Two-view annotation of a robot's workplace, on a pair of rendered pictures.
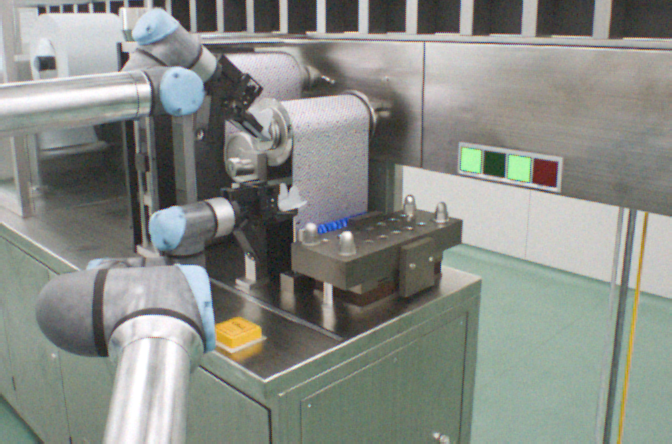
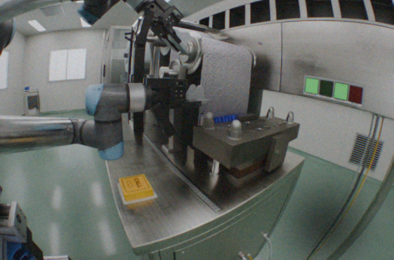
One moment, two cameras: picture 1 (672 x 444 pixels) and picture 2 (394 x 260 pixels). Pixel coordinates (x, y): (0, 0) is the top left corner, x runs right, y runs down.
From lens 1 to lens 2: 91 cm
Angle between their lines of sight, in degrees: 11
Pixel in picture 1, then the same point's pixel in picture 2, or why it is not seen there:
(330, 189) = (226, 95)
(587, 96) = (373, 50)
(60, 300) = not seen: outside the picture
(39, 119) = (9, 3)
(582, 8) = (355, 13)
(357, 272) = (241, 154)
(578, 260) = (300, 146)
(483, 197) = not seen: hidden behind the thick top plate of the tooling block
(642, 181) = not seen: outside the picture
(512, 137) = (336, 72)
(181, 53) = not seen: outside the picture
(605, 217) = (310, 132)
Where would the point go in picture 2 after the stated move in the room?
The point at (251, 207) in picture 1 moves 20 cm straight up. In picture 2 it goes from (164, 94) to (169, 21)
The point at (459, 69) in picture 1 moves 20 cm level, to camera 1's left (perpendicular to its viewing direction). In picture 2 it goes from (302, 34) to (253, 24)
